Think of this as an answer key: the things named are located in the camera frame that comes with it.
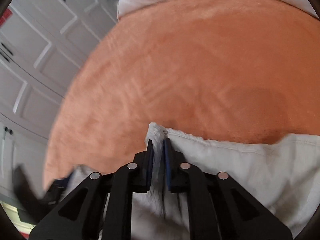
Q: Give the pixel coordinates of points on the white panelled wardrobe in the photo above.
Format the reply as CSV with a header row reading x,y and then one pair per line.
x,y
44,43

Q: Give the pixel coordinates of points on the orange bed blanket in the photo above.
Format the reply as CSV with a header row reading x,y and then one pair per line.
x,y
229,70

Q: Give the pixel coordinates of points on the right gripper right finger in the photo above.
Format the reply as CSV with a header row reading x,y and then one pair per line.
x,y
218,206

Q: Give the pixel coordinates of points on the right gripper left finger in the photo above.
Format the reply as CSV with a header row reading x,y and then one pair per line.
x,y
100,207

